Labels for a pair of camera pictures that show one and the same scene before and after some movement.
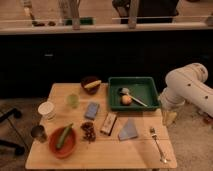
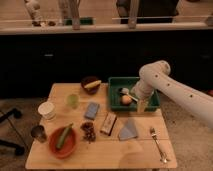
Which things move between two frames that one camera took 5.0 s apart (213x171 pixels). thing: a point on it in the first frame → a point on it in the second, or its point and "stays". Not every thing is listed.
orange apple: [126, 100] stays
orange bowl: [68, 143] stays
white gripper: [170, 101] → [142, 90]
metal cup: [38, 132] stays
